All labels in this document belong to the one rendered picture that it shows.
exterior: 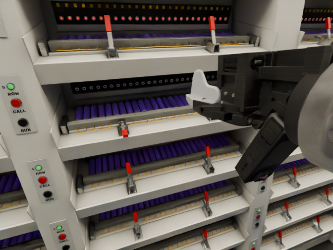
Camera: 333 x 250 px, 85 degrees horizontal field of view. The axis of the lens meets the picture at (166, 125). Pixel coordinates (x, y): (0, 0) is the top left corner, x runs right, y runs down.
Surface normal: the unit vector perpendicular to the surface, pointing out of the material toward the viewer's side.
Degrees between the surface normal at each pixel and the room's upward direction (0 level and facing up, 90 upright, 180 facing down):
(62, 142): 18
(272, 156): 118
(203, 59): 108
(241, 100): 90
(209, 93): 90
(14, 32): 90
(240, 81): 90
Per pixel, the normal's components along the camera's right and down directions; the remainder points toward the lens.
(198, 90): -0.86, 0.22
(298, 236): 0.04, -0.79
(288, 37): 0.30, 0.32
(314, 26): 0.31, 0.59
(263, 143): -0.95, 0.20
